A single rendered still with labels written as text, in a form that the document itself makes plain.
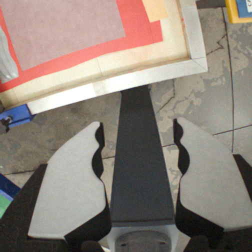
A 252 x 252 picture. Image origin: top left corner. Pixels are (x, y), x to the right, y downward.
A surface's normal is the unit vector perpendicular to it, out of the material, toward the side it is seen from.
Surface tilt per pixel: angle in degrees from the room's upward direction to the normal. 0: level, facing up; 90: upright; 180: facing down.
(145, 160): 90
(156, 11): 0
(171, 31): 0
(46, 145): 0
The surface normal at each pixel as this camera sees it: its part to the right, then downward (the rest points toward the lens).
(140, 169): -0.07, -0.87
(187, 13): -0.02, 0.48
